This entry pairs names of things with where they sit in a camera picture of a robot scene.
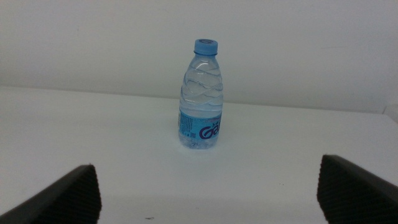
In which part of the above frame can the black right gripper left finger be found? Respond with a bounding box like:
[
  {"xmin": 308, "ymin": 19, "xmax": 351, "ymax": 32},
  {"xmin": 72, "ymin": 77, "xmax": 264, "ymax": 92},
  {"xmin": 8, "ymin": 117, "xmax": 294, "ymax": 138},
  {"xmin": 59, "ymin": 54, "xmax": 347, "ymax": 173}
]
[{"xmin": 0, "ymin": 164, "xmax": 103, "ymax": 224}]

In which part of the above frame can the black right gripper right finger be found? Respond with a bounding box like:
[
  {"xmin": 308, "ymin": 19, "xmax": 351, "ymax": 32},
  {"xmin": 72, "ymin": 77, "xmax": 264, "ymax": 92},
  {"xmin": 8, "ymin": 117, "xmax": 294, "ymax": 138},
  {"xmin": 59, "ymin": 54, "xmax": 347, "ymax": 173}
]
[{"xmin": 316, "ymin": 154, "xmax": 398, "ymax": 224}]

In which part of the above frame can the clear water bottle blue cap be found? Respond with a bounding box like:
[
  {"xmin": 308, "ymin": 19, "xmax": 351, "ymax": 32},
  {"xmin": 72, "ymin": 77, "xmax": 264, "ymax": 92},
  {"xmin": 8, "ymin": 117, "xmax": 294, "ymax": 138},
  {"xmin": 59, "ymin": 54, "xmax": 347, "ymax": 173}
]
[{"xmin": 178, "ymin": 39, "xmax": 224, "ymax": 150}]

